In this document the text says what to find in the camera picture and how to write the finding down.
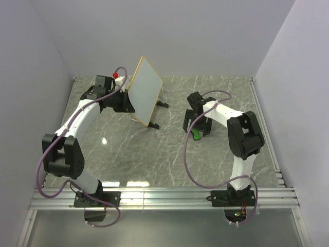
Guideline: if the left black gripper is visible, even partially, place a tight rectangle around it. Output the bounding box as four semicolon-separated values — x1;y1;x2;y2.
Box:
106;89;135;113

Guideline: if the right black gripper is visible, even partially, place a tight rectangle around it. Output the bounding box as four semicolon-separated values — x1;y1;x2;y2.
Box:
183;109;213;136

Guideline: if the green whiteboard eraser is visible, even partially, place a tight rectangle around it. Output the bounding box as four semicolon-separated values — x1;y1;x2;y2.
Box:
190;128;201;141

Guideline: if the yellow framed whiteboard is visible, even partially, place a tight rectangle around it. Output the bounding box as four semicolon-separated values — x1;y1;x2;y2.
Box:
128;56;163;127

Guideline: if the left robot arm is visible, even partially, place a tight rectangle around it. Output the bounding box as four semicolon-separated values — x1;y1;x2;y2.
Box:
40;73;135;207

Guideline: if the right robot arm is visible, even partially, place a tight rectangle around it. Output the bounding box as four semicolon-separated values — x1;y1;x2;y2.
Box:
182;92;265;207

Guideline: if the wire whiteboard stand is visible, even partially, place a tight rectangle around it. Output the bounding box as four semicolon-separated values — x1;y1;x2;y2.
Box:
130;99;170;129

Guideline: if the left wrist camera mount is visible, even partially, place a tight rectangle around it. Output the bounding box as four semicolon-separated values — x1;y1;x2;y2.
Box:
113;73;129;91

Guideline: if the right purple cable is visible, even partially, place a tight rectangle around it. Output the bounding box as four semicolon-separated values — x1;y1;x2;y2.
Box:
184;90;258;227

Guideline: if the purple cable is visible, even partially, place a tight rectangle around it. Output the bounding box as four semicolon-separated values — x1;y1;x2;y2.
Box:
34;67;121;227
184;90;258;227

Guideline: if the aluminium right side rail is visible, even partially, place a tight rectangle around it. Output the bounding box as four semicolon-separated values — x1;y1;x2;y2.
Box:
248;77;287;187

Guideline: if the aluminium rail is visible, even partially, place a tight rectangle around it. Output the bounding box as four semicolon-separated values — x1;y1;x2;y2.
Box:
29;187;300;210
248;77;287;187

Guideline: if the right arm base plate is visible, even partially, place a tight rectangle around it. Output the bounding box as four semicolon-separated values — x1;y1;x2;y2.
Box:
206;188;256;207

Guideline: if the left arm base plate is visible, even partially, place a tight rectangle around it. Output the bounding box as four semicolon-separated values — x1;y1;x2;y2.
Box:
74;191;121;208

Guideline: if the aluminium front rail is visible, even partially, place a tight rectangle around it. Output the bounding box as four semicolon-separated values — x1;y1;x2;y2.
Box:
29;187;300;210

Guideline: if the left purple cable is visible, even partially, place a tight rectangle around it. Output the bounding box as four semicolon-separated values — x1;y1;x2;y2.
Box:
34;67;121;227

